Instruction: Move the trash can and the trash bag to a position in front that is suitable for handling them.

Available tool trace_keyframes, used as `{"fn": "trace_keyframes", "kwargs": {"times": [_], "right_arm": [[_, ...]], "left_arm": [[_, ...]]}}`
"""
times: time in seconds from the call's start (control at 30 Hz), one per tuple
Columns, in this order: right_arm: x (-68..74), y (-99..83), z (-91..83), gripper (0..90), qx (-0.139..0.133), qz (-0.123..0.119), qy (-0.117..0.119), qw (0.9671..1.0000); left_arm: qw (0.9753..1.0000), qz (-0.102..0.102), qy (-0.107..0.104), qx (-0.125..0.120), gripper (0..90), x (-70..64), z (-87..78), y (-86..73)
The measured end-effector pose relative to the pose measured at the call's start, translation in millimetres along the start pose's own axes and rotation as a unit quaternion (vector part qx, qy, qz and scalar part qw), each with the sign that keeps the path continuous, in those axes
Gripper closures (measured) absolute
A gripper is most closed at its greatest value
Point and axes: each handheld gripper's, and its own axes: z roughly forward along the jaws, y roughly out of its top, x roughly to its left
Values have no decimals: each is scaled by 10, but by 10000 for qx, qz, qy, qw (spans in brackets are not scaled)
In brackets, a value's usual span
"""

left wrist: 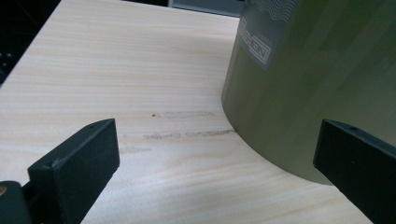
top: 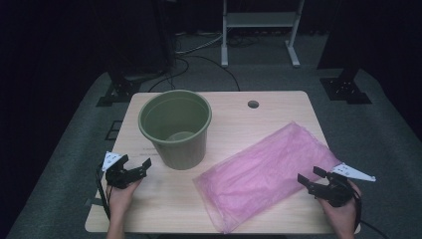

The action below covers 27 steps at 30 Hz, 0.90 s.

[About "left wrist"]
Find olive green trash bin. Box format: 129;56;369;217
221;0;396;187

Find black stand base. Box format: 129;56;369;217
0;49;15;85

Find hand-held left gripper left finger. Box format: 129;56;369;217
27;118;121;224

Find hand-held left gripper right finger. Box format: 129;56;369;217
313;119;396;224

